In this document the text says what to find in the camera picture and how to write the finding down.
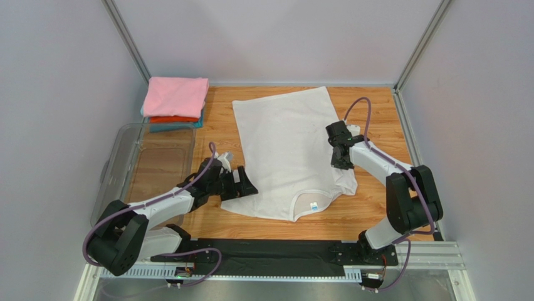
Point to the orange folded t-shirt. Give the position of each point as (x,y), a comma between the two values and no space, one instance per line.
(173,119)

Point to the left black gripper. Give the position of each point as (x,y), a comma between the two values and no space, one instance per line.
(243,187)

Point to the left aluminium frame post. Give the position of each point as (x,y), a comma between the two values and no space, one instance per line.
(120,25)

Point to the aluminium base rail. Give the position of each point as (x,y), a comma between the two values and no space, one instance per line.
(416,256)

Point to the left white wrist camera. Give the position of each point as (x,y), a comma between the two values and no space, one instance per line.
(225,160)

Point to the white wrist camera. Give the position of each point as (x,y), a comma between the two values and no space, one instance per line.
(225,160)
(354,130)

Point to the teal folded t-shirt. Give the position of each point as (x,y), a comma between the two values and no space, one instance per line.
(167,127)

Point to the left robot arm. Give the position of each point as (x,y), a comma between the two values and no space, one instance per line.
(125,233)

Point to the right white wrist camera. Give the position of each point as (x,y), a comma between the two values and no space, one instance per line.
(354,130)

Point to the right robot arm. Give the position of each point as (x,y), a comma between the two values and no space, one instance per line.
(412,199)

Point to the clear plastic bin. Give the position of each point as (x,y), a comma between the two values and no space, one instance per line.
(143,165)

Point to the black base mat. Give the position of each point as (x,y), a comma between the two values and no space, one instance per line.
(285,258)

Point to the right aluminium frame post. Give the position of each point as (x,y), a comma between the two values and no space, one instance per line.
(422,44)

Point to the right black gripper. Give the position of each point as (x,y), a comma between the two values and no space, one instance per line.
(339,154)

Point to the pink folded t-shirt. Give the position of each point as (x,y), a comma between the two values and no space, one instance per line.
(175,96)

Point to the aluminium frame post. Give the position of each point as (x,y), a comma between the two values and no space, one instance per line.
(120,25)
(422,44)

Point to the white t-shirt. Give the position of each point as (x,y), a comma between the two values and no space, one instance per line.
(287,156)

